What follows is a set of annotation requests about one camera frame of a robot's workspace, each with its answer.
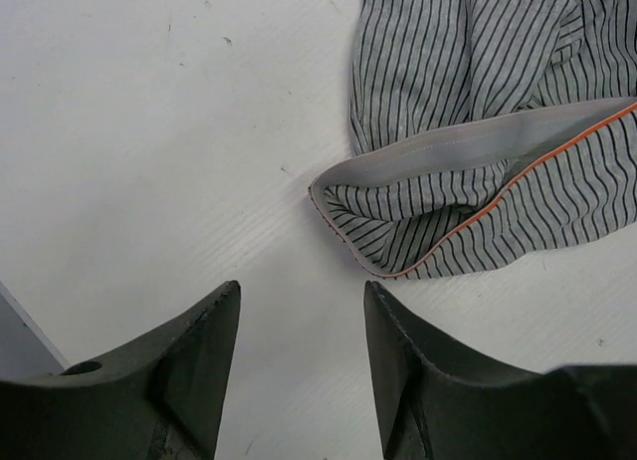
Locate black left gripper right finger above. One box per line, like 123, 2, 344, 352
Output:
363, 282, 636, 459

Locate grey striped underwear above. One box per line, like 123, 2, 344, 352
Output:
309, 0, 636, 279

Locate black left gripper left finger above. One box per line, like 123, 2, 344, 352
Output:
1, 281, 241, 460

